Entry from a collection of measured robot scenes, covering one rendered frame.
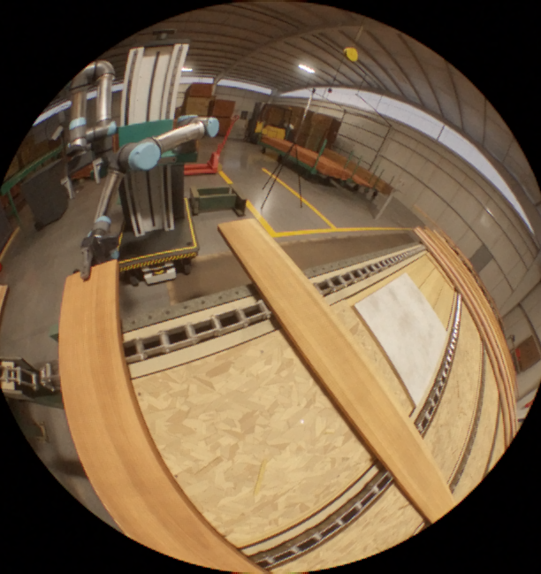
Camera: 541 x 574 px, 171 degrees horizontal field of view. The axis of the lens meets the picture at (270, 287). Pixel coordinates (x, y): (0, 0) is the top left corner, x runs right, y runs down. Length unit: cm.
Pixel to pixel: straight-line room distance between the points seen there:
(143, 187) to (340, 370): 150
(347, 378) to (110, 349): 54
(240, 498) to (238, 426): 18
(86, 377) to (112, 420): 11
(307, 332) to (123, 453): 49
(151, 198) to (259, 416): 145
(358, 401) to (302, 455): 18
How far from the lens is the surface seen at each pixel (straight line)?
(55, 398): 106
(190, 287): 154
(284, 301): 46
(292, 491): 49
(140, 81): 141
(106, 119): 104
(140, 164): 77
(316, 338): 45
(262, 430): 42
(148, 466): 42
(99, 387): 45
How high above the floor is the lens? 124
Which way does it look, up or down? 50 degrees down
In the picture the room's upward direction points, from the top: 23 degrees clockwise
